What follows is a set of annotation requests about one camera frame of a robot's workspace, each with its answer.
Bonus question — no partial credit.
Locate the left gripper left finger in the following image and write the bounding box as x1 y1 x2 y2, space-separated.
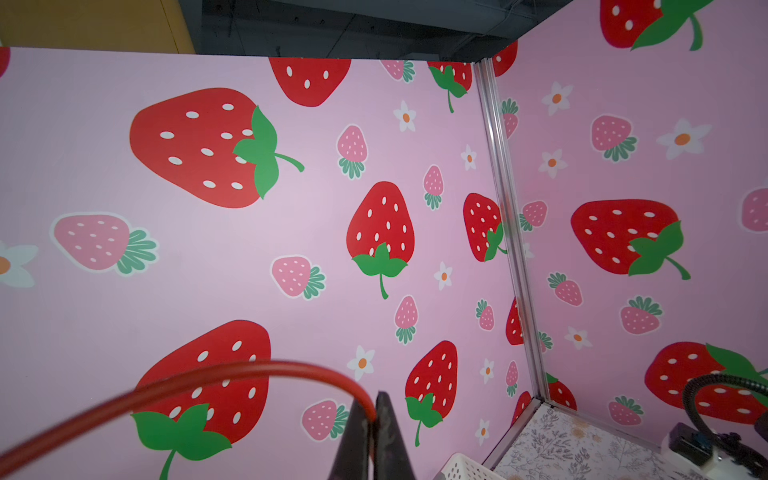
327 400 374 480

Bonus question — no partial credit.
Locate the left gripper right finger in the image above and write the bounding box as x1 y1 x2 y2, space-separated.
372 391 416 480

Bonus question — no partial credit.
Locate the thick red cable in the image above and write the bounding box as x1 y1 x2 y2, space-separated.
0 359 379 478

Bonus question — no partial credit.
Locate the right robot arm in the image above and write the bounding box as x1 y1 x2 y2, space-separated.
682 373 767 479

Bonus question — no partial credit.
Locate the white plastic basket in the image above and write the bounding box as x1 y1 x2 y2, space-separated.
433 453 504 480

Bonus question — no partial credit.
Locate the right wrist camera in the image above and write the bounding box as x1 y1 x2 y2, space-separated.
660 423 743 479

